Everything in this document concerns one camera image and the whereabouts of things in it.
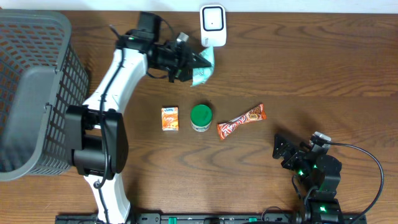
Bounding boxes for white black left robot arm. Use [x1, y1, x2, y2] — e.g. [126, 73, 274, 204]
[65, 12, 213, 223]

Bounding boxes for small orange snack box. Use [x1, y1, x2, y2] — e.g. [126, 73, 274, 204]
[161, 107, 179, 131]

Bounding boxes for teal wipes packet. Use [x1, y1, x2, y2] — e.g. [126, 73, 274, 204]
[190, 45, 215, 87]

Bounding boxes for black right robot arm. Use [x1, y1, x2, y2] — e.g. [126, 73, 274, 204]
[272, 132, 344, 223]

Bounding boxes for white barcode scanner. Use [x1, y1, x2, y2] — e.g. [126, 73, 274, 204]
[200, 4, 227, 47]

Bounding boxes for grey plastic mesh basket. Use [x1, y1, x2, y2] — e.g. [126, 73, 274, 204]
[1, 9, 90, 182]

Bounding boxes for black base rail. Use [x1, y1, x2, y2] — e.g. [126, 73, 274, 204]
[55, 212, 368, 224]

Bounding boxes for orange candy bar wrapper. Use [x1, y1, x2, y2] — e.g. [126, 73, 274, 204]
[217, 103, 267, 140]

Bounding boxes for green lid jar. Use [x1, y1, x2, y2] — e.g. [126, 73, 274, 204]
[190, 105, 213, 132]

